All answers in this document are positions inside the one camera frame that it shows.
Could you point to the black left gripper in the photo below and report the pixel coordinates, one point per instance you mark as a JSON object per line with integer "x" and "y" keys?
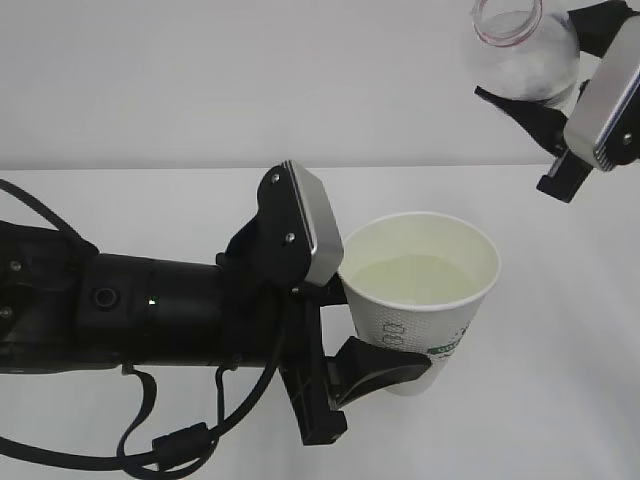
{"x": 316, "y": 384}

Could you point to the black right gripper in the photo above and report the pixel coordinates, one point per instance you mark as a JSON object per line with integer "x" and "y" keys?
{"x": 596, "y": 27}

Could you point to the clear plastic water bottle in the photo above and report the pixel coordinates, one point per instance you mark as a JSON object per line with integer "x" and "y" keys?
{"x": 522, "y": 50}

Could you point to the white paper cup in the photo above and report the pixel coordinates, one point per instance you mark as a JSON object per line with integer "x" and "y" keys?
{"x": 414, "y": 282}

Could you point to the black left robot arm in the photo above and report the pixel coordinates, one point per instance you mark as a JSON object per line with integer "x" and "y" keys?
{"x": 68, "y": 307}

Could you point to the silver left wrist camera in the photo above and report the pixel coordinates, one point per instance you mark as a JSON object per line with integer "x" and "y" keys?
{"x": 293, "y": 239}

